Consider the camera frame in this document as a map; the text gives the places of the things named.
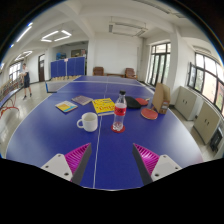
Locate grey book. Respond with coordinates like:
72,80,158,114
71,95,94,106

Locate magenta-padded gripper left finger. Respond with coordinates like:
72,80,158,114
40,142,93,185

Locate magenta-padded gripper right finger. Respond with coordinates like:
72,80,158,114
131,143,183,186

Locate brown armchair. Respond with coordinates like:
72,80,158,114
124,67,138,80
92,66,105,77

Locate tall black-framed glass doors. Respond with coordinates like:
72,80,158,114
146,42,172,88

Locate thin yellow and blue book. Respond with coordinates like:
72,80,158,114
54,100,79,114

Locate black bin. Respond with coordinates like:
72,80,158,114
209,126,224,154

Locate person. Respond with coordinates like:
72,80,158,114
20,63,33,100

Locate brown cardboard box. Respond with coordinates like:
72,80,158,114
151,82,172,115

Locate large black-framed window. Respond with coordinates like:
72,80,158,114
187,51,224,113

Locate table tennis net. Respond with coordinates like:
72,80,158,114
44,79,73,94

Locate ceiling air conditioner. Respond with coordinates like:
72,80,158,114
108,21,148,38

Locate clear bottle with red label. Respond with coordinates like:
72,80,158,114
112,90,128,132

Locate beige two-door cabinet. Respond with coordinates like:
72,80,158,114
174,85,203,121
193,100,222,145

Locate black table tennis paddle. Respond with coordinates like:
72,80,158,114
124,96,142,110

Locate white ceramic mug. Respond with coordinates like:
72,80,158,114
76,111,99,133

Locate group of ceiling lights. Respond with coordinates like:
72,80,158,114
14,22,73,63

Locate blue partition boards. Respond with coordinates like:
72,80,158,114
50,55,87,79

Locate red table tennis paddle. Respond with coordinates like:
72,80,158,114
135,97,149,107
140,105,159,121

